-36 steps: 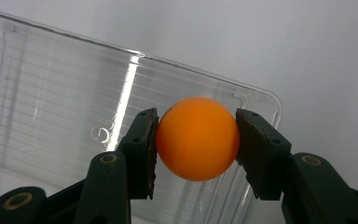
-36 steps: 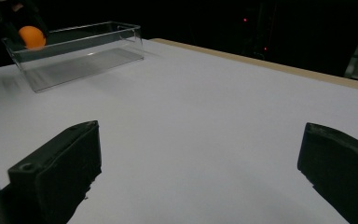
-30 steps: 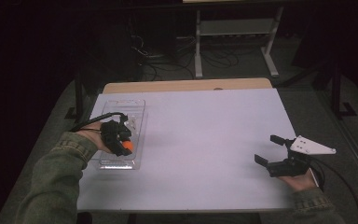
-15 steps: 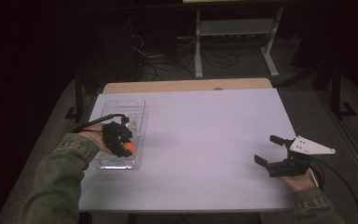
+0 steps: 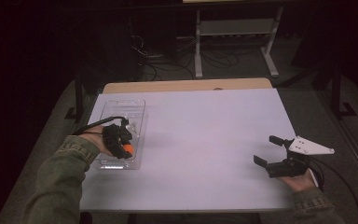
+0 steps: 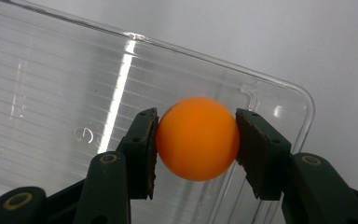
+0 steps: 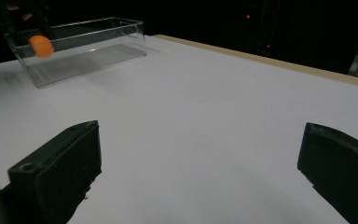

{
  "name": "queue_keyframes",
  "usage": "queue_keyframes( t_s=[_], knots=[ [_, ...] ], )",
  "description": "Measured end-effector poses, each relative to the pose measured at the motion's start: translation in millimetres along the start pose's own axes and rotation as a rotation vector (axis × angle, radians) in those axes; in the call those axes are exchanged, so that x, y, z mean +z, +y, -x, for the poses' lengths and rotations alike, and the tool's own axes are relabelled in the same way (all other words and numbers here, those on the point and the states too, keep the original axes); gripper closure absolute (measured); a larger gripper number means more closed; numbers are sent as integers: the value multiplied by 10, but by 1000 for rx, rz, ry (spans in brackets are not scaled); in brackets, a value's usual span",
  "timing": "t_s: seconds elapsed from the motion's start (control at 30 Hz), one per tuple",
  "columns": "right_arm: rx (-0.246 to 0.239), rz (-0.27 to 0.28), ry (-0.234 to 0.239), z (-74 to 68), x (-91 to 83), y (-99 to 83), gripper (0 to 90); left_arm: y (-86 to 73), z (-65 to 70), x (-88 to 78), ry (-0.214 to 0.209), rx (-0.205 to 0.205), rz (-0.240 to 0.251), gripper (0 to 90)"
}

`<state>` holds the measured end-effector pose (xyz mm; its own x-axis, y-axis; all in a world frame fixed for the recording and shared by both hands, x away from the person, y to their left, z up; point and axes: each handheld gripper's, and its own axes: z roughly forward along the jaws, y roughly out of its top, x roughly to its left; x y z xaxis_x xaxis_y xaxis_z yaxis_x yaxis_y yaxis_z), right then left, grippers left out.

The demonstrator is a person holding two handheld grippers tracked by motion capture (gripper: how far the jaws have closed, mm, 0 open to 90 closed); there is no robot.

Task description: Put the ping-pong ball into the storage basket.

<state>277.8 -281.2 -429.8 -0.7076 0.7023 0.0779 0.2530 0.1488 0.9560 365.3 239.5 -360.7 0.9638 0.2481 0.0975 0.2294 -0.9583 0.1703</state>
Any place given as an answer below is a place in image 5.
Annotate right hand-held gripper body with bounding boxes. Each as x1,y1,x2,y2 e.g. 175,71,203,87
265,135,336,179

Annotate right hand-held gripper cable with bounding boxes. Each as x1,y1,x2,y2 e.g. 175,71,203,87
308,157,358,224

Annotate person's left hand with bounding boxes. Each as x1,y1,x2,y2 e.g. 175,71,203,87
79,125,115,157

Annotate clear plastic tray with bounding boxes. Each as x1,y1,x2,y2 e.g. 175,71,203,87
95,99,149,171

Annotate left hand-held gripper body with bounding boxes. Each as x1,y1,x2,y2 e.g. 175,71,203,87
101,117,134,157

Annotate left hand-held gripper cable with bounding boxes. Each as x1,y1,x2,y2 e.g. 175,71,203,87
72,115,129,136

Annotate person's right hand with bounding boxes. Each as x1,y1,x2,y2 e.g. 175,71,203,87
279,169,320,193

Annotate black metal stand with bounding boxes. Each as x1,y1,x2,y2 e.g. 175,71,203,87
64,62,86,123
331,60,357,120

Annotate white metal desk frame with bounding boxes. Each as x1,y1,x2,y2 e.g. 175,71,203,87
193,6,285,79

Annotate hand-held gripper cable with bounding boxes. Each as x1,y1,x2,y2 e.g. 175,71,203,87
308,157,358,224
72,115,129,136

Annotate tangle of floor cables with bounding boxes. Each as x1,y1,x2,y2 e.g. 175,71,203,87
130,34,241,82

